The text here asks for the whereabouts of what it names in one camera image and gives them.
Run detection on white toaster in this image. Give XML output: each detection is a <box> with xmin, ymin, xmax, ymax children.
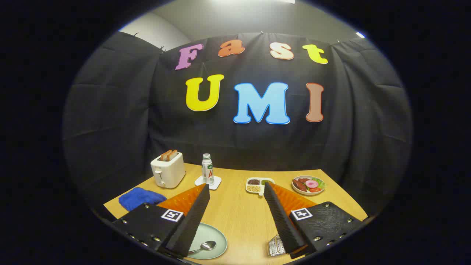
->
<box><xmin>150</xmin><ymin>152</ymin><xmax>186</xmax><ymax>189</ymax></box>

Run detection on white plate with food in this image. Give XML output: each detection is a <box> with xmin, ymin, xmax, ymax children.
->
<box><xmin>292</xmin><ymin>175</ymin><xmax>326</xmax><ymax>195</ymax></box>

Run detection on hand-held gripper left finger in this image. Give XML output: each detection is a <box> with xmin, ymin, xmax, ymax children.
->
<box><xmin>112</xmin><ymin>183</ymin><xmax>211</xmax><ymax>258</ymax></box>

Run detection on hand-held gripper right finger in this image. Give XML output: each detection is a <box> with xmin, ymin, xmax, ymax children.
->
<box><xmin>263</xmin><ymin>181</ymin><xmax>365</xmax><ymax>260</ymax></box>

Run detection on metal wire basket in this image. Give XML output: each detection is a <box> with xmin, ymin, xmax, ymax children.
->
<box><xmin>267</xmin><ymin>234</ymin><xmax>287</xmax><ymax>257</ymax></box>

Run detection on blue folded towel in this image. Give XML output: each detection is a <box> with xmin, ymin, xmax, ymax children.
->
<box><xmin>118</xmin><ymin>187</ymin><xmax>167</xmax><ymax>212</ymax></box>

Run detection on white square coaster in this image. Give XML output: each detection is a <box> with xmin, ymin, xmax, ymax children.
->
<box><xmin>194</xmin><ymin>176</ymin><xmax>222</xmax><ymax>190</ymax></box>

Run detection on metal spoon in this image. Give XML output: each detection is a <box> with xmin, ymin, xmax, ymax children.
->
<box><xmin>188</xmin><ymin>241</ymin><xmax>217</xmax><ymax>255</ymax></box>

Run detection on white divided condiment dish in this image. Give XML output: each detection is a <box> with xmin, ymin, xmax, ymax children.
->
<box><xmin>245</xmin><ymin>177</ymin><xmax>275</xmax><ymax>197</ymax></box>

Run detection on black backdrop cloth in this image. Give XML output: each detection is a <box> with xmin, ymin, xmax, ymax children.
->
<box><xmin>63</xmin><ymin>31</ymin><xmax>412</xmax><ymax>221</ymax></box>

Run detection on small plastic drink bottle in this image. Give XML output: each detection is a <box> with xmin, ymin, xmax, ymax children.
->
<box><xmin>202</xmin><ymin>153</ymin><xmax>215</xmax><ymax>186</ymax></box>

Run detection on pale green plate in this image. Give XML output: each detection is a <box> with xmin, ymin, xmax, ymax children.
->
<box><xmin>186</xmin><ymin>223</ymin><xmax>228</xmax><ymax>260</ymax></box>

